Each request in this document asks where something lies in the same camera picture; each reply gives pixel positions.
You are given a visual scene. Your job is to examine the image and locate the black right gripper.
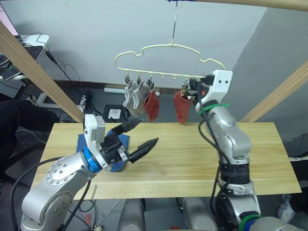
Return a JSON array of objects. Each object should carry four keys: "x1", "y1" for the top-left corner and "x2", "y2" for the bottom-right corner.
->
[{"x1": 183, "y1": 75, "x2": 216, "y2": 98}]

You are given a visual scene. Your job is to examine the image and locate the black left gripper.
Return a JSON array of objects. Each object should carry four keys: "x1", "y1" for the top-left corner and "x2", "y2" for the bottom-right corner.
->
[{"x1": 100, "y1": 118, "x2": 159, "y2": 171}]

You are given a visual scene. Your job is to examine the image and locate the red sock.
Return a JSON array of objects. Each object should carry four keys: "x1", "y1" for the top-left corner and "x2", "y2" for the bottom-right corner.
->
[
  {"x1": 143, "y1": 90, "x2": 160, "y2": 122},
  {"x1": 173, "y1": 90, "x2": 193, "y2": 125}
]

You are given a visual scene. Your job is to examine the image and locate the metal hanger hook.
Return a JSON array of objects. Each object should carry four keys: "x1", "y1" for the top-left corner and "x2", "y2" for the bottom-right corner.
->
[{"x1": 172, "y1": 0, "x2": 180, "y2": 44}]

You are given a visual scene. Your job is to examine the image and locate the blue sock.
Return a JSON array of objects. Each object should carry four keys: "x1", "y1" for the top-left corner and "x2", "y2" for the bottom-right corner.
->
[
  {"x1": 76, "y1": 133, "x2": 130, "y2": 154},
  {"x1": 109, "y1": 160, "x2": 127, "y2": 173}
]

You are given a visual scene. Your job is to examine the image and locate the green right wrist band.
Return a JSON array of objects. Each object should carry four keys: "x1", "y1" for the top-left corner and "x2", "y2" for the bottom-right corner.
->
[{"x1": 195, "y1": 102, "x2": 230, "y2": 114}]

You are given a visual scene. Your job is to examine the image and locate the black box with white label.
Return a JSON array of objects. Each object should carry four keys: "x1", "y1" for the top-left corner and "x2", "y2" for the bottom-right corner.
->
[{"x1": 103, "y1": 103, "x2": 130, "y2": 122}]

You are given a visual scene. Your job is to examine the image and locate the grey sock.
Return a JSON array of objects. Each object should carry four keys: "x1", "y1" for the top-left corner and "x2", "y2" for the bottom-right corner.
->
[
  {"x1": 122, "y1": 84, "x2": 138, "y2": 116},
  {"x1": 132, "y1": 84, "x2": 150, "y2": 116}
]

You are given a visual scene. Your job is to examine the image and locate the blue left wrist band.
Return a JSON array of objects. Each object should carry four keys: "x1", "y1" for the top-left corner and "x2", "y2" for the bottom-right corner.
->
[{"x1": 83, "y1": 146, "x2": 101, "y2": 172}]

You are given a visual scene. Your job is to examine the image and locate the grey rounded cylinder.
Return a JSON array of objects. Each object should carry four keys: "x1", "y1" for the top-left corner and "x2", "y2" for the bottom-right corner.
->
[
  {"x1": 181, "y1": 197, "x2": 218, "y2": 231},
  {"x1": 117, "y1": 198, "x2": 146, "y2": 231}
]

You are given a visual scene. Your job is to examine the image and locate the black keyboard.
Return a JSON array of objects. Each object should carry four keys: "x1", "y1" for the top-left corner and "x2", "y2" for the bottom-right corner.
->
[{"x1": 0, "y1": 80, "x2": 26, "y2": 97}]

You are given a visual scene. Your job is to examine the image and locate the white desk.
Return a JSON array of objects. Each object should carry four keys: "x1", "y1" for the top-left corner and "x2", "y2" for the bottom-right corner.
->
[{"x1": 14, "y1": 34, "x2": 64, "y2": 109}]

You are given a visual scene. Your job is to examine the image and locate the grey white sneaker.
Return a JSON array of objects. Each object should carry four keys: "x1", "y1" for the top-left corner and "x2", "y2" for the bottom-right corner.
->
[{"x1": 278, "y1": 194, "x2": 296, "y2": 223}]

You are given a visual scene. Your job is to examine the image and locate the pink lit monitor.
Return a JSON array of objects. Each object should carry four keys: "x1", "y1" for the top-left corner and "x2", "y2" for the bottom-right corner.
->
[{"x1": 0, "y1": 4, "x2": 19, "y2": 37}]

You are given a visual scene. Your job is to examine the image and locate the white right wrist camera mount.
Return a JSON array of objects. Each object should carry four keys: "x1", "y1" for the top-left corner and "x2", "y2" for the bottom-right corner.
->
[{"x1": 201, "y1": 69, "x2": 233, "y2": 103}]

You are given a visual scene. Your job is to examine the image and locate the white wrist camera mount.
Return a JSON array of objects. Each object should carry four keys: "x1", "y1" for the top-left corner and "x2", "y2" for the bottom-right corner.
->
[
  {"x1": 83, "y1": 114, "x2": 111, "y2": 169},
  {"x1": 201, "y1": 69, "x2": 233, "y2": 103}
]

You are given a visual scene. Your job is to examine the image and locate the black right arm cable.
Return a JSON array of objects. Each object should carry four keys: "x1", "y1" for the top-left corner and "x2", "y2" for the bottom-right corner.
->
[{"x1": 192, "y1": 80, "x2": 231, "y2": 217}]

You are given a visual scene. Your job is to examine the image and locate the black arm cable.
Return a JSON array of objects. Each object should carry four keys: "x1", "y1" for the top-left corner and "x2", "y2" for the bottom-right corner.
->
[
  {"x1": 9, "y1": 156, "x2": 64, "y2": 217},
  {"x1": 192, "y1": 80, "x2": 231, "y2": 217}
]

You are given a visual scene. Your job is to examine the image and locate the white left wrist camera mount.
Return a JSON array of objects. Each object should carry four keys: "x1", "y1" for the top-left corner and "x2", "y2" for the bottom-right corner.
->
[{"x1": 83, "y1": 114, "x2": 111, "y2": 169}]

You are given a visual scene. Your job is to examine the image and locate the cream clip hanger frame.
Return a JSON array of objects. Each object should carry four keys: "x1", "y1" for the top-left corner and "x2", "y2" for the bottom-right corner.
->
[{"x1": 115, "y1": 43, "x2": 227, "y2": 80}]

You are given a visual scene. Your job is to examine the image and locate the black floor cable bundle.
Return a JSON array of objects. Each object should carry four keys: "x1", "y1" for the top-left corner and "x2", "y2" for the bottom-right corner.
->
[{"x1": 80, "y1": 90, "x2": 102, "y2": 115}]

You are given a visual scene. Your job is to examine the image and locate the wooden frame beam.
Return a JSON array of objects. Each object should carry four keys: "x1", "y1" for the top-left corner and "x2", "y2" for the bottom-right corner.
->
[
  {"x1": 240, "y1": 61, "x2": 308, "y2": 123},
  {"x1": 193, "y1": 0, "x2": 308, "y2": 13},
  {"x1": 0, "y1": 21, "x2": 85, "y2": 123}
]

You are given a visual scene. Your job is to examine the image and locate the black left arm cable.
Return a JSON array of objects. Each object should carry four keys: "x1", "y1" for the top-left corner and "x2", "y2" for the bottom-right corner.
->
[{"x1": 9, "y1": 156, "x2": 64, "y2": 217}]

